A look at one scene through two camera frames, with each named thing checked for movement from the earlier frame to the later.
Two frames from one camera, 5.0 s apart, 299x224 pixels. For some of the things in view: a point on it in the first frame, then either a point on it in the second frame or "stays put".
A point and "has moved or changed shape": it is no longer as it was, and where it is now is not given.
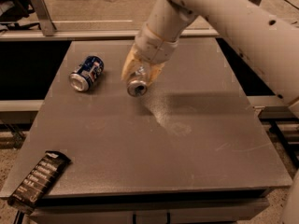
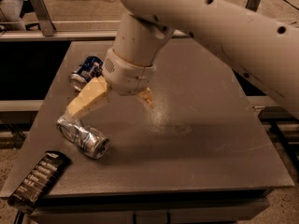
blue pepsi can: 87,74 stays put
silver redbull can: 137,81 has moved or changed shape
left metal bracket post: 43,13 stays put
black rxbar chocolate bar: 39,182 stays put
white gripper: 154,48 to 128,75
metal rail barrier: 100,35 stays put
